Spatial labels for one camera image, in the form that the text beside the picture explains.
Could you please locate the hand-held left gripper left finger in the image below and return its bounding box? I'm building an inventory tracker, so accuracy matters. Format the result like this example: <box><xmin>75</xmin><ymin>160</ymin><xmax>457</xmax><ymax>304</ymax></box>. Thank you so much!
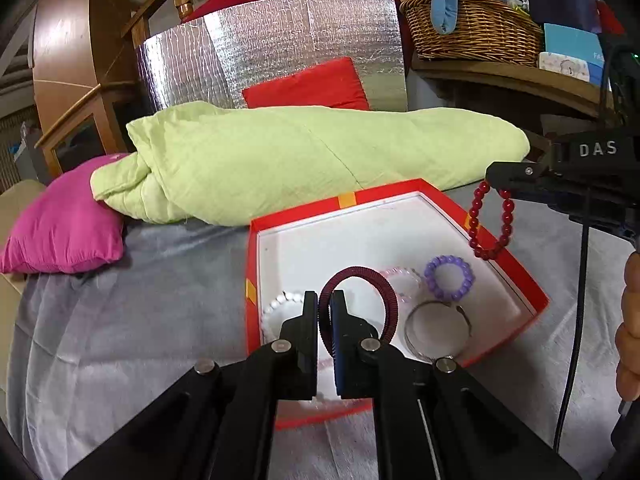
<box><xmin>62</xmin><ymin>290</ymin><xmax>321</xmax><ymax>480</ymax></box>

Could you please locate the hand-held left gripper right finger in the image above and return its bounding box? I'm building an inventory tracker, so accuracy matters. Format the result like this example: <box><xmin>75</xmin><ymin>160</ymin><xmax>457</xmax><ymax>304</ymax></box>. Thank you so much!
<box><xmin>330</xmin><ymin>289</ymin><xmax>583</xmax><ymax>480</ymax></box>

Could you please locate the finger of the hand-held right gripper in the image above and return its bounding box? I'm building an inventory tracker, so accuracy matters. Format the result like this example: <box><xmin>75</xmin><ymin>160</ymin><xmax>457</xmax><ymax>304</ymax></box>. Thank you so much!
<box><xmin>484</xmin><ymin>159</ymin><xmax>553</xmax><ymax>198</ymax></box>

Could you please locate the white bead bracelet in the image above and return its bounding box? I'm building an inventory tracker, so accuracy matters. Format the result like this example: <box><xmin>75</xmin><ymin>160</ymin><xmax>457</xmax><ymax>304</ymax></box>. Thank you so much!
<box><xmin>260</xmin><ymin>290</ymin><xmax>307</xmax><ymax>343</ymax></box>

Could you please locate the red bead bracelet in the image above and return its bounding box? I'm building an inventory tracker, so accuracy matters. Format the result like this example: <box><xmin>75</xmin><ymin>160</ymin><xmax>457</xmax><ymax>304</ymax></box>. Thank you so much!
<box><xmin>468</xmin><ymin>180</ymin><xmax>516</xmax><ymax>261</ymax></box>

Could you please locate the maroon ribbed ring bracelet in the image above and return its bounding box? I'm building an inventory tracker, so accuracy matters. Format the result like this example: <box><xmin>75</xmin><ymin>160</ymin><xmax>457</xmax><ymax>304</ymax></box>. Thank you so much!
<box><xmin>318</xmin><ymin>266</ymin><xmax>399</xmax><ymax>358</ymax></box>

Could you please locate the silver metal bangle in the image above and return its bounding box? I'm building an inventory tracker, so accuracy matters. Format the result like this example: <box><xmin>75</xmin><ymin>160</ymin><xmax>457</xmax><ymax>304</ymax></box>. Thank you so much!
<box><xmin>404</xmin><ymin>301</ymin><xmax>473</xmax><ymax>363</ymax></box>

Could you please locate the pink clear bead bracelet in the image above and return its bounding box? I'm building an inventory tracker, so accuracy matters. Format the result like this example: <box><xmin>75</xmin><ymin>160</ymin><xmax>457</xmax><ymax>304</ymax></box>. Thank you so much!
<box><xmin>377</xmin><ymin>266</ymin><xmax>422</xmax><ymax>306</ymax></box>

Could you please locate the red cardboard box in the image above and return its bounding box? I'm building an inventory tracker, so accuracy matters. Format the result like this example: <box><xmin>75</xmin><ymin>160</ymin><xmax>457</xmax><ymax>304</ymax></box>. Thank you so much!
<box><xmin>245</xmin><ymin>178</ymin><xmax>550</xmax><ymax>431</ymax></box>

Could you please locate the purple bead bracelet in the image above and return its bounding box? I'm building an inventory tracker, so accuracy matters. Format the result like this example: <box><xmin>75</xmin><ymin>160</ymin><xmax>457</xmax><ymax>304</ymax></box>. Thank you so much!
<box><xmin>424</xmin><ymin>255</ymin><xmax>474</xmax><ymax>302</ymax></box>

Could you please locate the person's right hand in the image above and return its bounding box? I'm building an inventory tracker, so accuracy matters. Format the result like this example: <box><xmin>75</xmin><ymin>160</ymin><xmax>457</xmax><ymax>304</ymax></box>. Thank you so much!
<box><xmin>615</xmin><ymin>250</ymin><xmax>640</xmax><ymax>402</ymax></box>

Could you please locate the wooden shelf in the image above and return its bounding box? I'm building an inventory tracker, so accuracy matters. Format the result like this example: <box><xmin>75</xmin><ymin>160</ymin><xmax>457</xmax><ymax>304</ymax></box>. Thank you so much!
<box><xmin>410</xmin><ymin>55</ymin><xmax>616</xmax><ymax>121</ymax></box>

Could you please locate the blue cardboard box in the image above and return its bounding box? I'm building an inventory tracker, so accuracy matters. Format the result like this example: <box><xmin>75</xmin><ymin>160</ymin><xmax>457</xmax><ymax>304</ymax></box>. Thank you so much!
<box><xmin>539</xmin><ymin>22</ymin><xmax>608</xmax><ymax>86</ymax></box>

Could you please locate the wicker basket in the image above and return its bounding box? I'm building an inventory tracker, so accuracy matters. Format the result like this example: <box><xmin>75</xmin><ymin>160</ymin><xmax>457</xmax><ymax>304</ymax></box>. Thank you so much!
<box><xmin>400</xmin><ymin>0</ymin><xmax>545</xmax><ymax>67</ymax></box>

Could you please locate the grey bed sheet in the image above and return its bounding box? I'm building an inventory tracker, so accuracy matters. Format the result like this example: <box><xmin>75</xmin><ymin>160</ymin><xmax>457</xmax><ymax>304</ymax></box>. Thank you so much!
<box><xmin>7</xmin><ymin>187</ymin><xmax>640</xmax><ymax>480</ymax></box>

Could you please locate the light green blanket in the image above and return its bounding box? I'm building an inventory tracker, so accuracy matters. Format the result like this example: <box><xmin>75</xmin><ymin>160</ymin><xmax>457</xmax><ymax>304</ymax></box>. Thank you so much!
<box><xmin>90</xmin><ymin>101</ymin><xmax>531</xmax><ymax>227</ymax></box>

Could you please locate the red cushion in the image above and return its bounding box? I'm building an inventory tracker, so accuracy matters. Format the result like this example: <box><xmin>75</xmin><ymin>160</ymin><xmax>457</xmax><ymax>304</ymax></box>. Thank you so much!
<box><xmin>242</xmin><ymin>57</ymin><xmax>371</xmax><ymax>111</ymax></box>

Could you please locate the silver foil panel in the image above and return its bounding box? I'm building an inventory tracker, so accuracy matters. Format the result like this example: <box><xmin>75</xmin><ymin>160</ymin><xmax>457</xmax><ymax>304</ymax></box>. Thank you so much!
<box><xmin>137</xmin><ymin>0</ymin><xmax>408</xmax><ymax>113</ymax></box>

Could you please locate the magenta pillow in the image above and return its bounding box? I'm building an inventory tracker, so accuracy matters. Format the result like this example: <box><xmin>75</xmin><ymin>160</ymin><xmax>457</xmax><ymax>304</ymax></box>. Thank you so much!
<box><xmin>0</xmin><ymin>152</ymin><xmax>130</xmax><ymax>275</ymax></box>

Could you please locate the beige cushion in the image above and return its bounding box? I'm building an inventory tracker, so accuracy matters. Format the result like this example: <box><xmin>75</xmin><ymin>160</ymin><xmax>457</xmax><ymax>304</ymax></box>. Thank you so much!
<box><xmin>0</xmin><ymin>180</ymin><xmax>47</xmax><ymax>396</ymax></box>

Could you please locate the black cable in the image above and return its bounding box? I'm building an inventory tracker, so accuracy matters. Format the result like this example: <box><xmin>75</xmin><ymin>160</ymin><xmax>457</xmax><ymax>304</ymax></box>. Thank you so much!
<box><xmin>552</xmin><ymin>190</ymin><xmax>594</xmax><ymax>453</ymax></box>

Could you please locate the wooden bed frame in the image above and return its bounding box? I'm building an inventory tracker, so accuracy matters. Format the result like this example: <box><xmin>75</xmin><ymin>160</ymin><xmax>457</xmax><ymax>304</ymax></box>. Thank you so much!
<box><xmin>32</xmin><ymin>0</ymin><xmax>251</xmax><ymax>177</ymax></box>

